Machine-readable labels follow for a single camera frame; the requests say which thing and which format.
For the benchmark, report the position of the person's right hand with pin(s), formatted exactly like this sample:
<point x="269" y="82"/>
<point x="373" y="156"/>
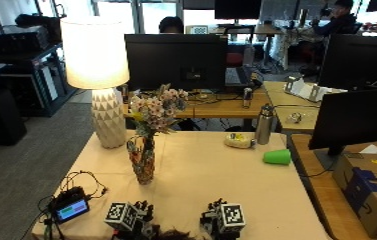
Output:
<point x="212" y="218"/>

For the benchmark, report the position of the person's left hand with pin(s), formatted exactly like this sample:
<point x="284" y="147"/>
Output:
<point x="140" y="220"/>

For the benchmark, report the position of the white marker cube right glove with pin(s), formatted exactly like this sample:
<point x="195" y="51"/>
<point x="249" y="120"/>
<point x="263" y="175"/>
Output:
<point x="231" y="217"/>

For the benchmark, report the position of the white marker cube glove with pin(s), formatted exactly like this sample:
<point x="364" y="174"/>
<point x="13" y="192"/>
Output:
<point x="122" y="215"/>
<point x="231" y="217"/>

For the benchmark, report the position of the white marker cube left glove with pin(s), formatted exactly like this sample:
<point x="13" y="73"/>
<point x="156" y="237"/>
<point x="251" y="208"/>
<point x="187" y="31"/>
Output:
<point x="122" y="215"/>

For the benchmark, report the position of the beige tablecloth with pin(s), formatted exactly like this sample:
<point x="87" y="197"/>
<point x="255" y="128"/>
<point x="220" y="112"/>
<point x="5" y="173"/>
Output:
<point x="188" y="186"/>

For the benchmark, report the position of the patterned glass vase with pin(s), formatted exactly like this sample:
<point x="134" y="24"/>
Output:
<point x="143" y="160"/>

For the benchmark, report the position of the small black screen device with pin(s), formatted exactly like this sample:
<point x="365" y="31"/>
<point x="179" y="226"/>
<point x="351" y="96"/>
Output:
<point x="70" y="207"/>

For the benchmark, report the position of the green plastic cup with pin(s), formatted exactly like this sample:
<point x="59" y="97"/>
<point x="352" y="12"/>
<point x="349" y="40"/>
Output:
<point x="277" y="156"/>

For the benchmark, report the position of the steel water bottle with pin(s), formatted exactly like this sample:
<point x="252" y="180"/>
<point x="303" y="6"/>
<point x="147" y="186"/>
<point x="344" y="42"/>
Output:
<point x="265" y="125"/>

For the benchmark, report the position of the pink and white flower bouquet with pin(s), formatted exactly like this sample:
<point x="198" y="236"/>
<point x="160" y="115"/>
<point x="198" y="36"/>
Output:
<point x="159" y="110"/>

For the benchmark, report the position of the wooden desk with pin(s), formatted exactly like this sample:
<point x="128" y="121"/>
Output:
<point x="223" y="106"/>

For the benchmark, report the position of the small silver object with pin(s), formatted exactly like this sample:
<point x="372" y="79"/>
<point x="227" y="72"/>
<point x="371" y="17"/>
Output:
<point x="295" y="117"/>

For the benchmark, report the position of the silver can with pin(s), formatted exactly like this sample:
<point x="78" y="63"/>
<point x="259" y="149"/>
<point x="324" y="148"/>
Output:
<point x="247" y="97"/>

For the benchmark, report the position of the cardboard box with blue tape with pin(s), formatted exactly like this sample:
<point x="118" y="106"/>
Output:
<point x="372" y="196"/>

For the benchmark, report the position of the black monitor with stand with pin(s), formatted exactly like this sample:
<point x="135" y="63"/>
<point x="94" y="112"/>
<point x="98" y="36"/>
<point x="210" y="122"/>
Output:
<point x="356" y="120"/>

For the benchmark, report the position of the white paper holder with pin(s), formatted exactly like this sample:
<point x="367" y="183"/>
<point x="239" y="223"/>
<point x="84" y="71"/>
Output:
<point x="308" y="88"/>

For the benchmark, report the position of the white table lamp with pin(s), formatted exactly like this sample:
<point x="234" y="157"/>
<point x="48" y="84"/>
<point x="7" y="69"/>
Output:
<point x="98" y="73"/>

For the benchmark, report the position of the black computer monitor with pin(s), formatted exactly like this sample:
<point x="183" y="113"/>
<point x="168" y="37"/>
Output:
<point x="176" y="61"/>

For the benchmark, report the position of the black shelf unit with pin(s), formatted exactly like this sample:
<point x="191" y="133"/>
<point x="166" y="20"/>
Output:
<point x="32" y="80"/>

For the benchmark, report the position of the white marker board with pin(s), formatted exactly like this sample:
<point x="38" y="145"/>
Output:
<point x="198" y="29"/>

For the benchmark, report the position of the large black monitor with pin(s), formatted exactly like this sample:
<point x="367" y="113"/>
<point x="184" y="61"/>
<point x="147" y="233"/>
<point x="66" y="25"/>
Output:
<point x="360" y="61"/>

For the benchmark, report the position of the black equipment box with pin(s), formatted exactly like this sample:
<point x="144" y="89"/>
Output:
<point x="17" y="38"/>

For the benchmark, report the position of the black background monitor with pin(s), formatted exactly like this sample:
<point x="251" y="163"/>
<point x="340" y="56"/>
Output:
<point x="238" y="8"/>

